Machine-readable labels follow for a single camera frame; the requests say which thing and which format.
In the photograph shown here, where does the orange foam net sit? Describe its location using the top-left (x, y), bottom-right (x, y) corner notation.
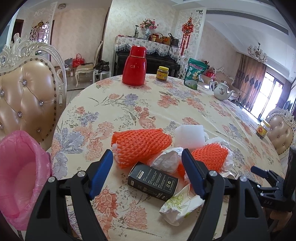
top-left (191, 143), bottom-right (234, 173)
top-left (111, 128), bottom-right (172, 169)

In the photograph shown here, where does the green white paper packet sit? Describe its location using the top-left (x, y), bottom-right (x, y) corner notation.
top-left (159, 184), bottom-right (204, 226)

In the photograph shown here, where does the white plastic bag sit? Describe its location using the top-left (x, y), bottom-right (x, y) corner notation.
top-left (149, 147), bottom-right (184, 174)

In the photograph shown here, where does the black carton box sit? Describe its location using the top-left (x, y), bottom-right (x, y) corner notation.
top-left (127, 162), bottom-right (179, 201)

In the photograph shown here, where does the white foam block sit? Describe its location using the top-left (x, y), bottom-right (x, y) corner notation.
top-left (174, 125), bottom-right (205, 149)

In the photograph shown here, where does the right hand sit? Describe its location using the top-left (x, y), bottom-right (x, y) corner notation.
top-left (269, 210), bottom-right (292, 232)

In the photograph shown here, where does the floral tablecloth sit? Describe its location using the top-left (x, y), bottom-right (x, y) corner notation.
top-left (51, 74), bottom-right (284, 240)

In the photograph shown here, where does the white floral teapot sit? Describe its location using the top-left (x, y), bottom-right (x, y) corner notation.
top-left (209, 80), bottom-right (235, 101)

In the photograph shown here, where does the red thermos jug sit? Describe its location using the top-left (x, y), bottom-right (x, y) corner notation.
top-left (122, 46), bottom-right (147, 86)

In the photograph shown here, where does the white side chair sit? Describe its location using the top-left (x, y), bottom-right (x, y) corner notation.
top-left (75, 40), bottom-right (103, 88)

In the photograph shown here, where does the brown curtain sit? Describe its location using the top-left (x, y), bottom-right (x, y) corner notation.
top-left (233, 55), bottom-right (266, 111)

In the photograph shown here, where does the yellow lid jar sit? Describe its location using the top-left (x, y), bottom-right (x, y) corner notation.
top-left (156, 66), bottom-right (169, 81)

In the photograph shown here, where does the red handbag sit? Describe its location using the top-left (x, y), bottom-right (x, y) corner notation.
top-left (72, 53), bottom-right (85, 68)

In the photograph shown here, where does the tufted beige dining chair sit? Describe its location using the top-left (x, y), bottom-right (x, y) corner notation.
top-left (1, 34), bottom-right (67, 150)

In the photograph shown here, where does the cream sofa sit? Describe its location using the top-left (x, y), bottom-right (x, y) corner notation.
top-left (202, 67), bottom-right (240, 101)

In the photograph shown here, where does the green snack bag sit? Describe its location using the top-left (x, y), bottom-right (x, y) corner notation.
top-left (184, 58), bottom-right (208, 90)

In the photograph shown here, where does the black piano with lace cover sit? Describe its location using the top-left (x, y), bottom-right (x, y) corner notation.
top-left (113, 36), bottom-right (181, 77)

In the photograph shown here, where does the chandelier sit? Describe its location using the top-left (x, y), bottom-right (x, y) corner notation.
top-left (247, 43), bottom-right (267, 63)

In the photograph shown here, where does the black handbag on piano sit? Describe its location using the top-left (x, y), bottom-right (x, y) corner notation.
top-left (168, 33), bottom-right (179, 48)

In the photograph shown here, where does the flower vase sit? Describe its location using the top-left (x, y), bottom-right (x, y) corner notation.
top-left (139, 19), bottom-right (158, 40)

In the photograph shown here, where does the red chinese knot ornament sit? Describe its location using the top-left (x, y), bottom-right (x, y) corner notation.
top-left (180, 15), bottom-right (194, 55)

